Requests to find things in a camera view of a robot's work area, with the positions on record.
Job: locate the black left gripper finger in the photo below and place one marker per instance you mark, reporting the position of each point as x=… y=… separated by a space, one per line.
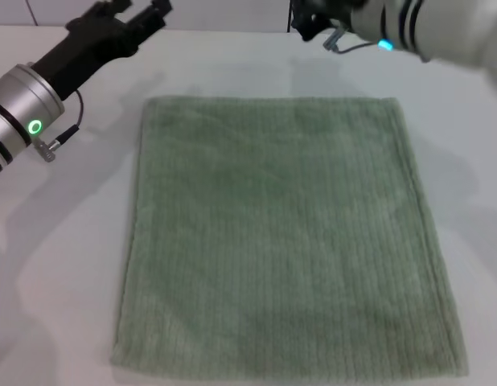
x=113 y=9
x=150 y=20

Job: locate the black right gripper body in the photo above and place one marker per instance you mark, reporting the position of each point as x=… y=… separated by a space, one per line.
x=321 y=14

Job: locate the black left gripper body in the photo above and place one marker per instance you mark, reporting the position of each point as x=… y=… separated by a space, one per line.
x=91 y=44

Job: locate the green ribbed towel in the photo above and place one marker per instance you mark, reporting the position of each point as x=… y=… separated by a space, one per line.
x=288 y=241

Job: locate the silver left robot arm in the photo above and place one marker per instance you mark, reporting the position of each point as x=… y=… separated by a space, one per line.
x=19 y=112

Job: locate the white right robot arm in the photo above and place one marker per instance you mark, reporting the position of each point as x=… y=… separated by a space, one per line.
x=441 y=28

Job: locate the dark vertical background post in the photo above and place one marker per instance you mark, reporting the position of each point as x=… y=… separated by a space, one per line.
x=290 y=10

